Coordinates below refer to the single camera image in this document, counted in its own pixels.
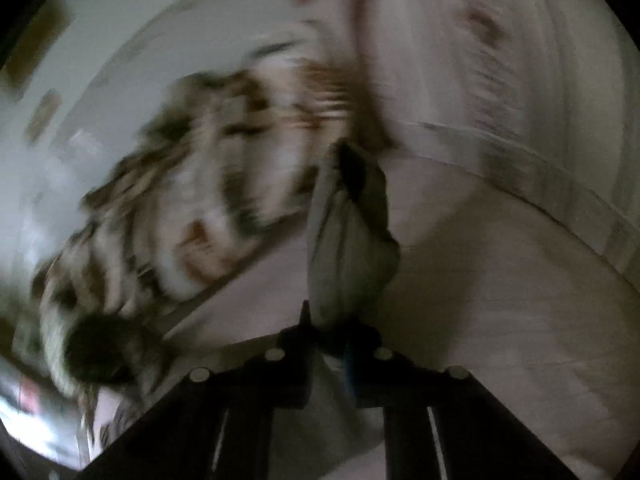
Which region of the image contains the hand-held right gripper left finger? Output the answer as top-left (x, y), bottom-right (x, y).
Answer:
top-left (79, 301), bottom-right (317, 480)

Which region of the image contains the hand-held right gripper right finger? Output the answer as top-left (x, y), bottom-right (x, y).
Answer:
top-left (342, 317), bottom-right (581, 480)

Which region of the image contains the grey puffer jacket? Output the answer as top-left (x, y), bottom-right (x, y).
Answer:
top-left (304, 139), bottom-right (402, 333)

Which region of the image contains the white quilted bed sheet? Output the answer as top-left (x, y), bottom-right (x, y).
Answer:
top-left (165, 0), bottom-right (640, 480)

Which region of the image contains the brown printed blanket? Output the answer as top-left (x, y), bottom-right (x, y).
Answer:
top-left (30, 20), bottom-right (386, 443)

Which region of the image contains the bright window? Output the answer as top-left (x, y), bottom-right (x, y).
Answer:
top-left (0, 355), bottom-right (87, 467)

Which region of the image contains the brown wall frame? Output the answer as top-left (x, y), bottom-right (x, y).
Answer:
top-left (7, 0), bottom-right (73, 93)

